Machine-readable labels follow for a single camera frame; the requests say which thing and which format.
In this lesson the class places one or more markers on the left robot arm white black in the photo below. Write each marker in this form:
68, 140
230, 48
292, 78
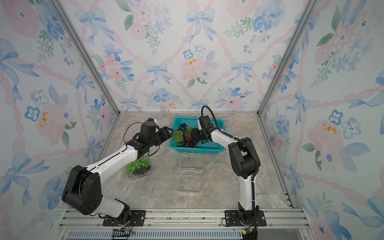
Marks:
83, 190

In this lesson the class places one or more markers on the purple red grape bunch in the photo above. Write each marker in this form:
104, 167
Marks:
188, 141

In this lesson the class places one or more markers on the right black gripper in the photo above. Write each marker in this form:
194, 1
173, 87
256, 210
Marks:
202, 135

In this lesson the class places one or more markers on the clear plastic clamshell container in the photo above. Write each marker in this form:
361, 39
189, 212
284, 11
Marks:
138, 166

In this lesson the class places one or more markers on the green grape leaf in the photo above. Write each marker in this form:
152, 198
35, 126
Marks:
178, 136

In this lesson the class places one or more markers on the left aluminium corner post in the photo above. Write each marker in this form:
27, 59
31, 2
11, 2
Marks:
81, 49

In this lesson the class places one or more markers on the right aluminium corner post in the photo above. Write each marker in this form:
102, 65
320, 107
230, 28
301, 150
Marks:
291, 47

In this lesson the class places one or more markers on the dark blue grape bunch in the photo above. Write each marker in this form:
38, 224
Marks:
183, 127

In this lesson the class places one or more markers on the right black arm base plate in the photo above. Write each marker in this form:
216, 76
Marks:
237, 218

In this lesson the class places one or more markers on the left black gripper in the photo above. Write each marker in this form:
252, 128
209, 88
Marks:
165, 133

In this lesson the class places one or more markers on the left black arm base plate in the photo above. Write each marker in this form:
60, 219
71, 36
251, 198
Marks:
135, 218

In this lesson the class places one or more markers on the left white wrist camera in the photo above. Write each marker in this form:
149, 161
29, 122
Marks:
153, 123

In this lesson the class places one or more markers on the aluminium front rail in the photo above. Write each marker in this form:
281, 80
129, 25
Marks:
188, 224

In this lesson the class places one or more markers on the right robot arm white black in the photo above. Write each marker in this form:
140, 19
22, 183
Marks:
244, 161

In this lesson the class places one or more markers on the aluminium corner post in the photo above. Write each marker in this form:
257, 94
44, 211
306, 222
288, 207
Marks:
291, 47
81, 49

